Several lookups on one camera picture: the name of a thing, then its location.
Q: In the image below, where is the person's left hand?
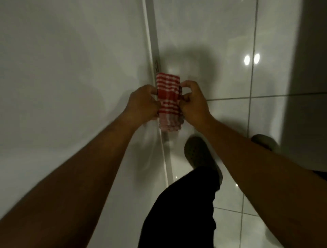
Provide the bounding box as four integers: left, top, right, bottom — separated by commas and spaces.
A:
124, 84, 162, 124

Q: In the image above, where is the person's right hand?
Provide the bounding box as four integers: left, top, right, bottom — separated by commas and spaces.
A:
179, 80, 214, 128

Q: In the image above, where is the red white striped cloth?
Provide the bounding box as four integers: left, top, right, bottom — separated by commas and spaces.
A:
155, 72, 185, 132

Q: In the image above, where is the person's left forearm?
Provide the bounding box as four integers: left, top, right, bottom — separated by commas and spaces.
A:
0, 112, 143, 248

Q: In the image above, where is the person's right forearm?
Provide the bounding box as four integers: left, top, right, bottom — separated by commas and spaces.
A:
197, 116, 327, 248

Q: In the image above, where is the white baseboard strip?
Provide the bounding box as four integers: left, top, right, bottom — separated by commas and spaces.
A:
142, 0, 175, 188

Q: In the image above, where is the grey clog shoe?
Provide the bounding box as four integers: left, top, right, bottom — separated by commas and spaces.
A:
251, 134, 281, 153
184, 136, 223, 191

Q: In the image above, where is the person's black trouser leg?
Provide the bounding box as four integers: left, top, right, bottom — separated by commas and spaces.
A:
138, 166, 221, 248

